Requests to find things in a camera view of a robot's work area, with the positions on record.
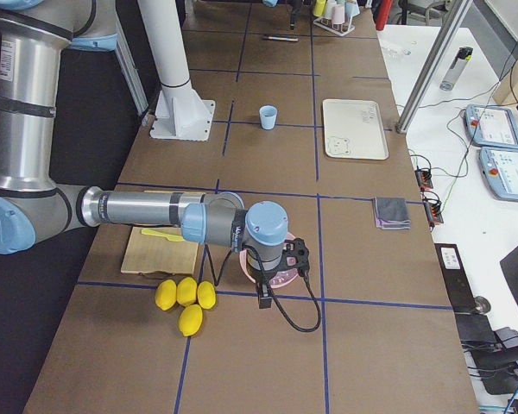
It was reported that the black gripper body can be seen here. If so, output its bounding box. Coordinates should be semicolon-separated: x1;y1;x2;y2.
246;237;310;285

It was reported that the steel muddler black tip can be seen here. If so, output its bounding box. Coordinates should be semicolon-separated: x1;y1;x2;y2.
262;34;299;42

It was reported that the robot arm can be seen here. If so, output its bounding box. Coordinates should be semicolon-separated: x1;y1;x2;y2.
262;0;303;30
0;3;314;324

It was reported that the pink bowl of ice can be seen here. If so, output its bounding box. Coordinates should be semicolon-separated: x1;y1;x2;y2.
239;230;300;289

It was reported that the yellow-green cup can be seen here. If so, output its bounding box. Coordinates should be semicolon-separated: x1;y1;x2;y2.
313;0;326;17

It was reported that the metal cup rack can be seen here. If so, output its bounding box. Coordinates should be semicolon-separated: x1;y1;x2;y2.
313;17;355;37

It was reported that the pink cup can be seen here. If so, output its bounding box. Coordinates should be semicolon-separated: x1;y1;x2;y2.
332;3;345;25

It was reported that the light blue cup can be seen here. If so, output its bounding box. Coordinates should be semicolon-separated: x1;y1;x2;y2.
259;105;278;130

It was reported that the yellow lemon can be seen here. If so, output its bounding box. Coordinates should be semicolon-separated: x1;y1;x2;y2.
176;277;198;307
197;281;217;310
155;279;177;311
178;304;204;336

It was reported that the grey folded cloth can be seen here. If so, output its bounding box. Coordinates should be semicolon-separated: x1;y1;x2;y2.
373;198;411;230

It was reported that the yellow plastic knife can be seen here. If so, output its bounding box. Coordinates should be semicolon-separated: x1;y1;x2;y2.
141;228;185;242

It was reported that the wooden cutting board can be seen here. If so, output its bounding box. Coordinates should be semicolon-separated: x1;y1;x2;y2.
120;190;208;276

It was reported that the cream bear tray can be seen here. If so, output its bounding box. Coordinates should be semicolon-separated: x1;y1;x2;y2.
322;98;389;160

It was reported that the clear water bottle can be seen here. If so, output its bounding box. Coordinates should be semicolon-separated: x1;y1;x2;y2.
439;47;473;91

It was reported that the teach pendant tablet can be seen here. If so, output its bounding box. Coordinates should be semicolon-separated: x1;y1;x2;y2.
464;104;518;149
479;147;518;202

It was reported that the aluminium frame post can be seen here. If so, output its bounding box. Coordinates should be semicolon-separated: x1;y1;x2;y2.
395;0;473;134

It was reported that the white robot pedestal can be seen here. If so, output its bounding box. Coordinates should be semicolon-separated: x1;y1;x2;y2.
138;0;216;141

